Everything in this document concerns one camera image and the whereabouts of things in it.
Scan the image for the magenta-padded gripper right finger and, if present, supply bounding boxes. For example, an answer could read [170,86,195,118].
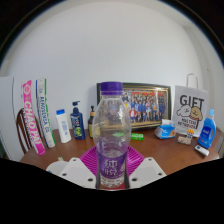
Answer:
[126,145,167,190]

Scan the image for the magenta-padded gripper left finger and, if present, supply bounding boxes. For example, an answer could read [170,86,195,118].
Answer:
[58,145,99,190]

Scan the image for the clear purple-capped water bottle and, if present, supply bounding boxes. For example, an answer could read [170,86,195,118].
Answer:
[92,81,133,191]

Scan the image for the small green packet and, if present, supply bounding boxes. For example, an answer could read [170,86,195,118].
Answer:
[130,132,145,141]

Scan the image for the blue white tissue pack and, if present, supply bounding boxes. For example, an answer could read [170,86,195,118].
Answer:
[153,118,177,141]

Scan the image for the white blue-capped lotion bottle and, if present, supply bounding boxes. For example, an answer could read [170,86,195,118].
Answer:
[55,108,73,145]

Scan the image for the dark blue pump bottle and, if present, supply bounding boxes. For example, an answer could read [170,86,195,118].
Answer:
[69,100,87,141]

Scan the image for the amber glass pump bottle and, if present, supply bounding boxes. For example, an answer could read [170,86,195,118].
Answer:
[87,105,97,139]

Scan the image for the small brown snack packet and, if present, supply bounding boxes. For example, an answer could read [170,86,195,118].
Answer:
[176,134,193,146]

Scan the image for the white remote control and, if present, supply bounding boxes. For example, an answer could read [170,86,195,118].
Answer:
[194,143,211,157]

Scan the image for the framed group photo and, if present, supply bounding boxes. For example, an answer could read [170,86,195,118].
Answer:
[96,81,172,132]

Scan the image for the tall white green box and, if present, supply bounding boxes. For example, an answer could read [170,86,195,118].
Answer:
[35,78,57,149]

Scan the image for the dark wooden chair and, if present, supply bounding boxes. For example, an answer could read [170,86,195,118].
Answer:
[15,107,38,155]

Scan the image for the blue detergent bottle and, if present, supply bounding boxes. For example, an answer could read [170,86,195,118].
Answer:
[197,108,217,150]

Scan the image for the tall pink printed box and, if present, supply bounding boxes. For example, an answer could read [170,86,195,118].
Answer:
[20,79,47,156]

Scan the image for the white paper gift bag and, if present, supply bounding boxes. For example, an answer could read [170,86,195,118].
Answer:
[171,72,210,138]

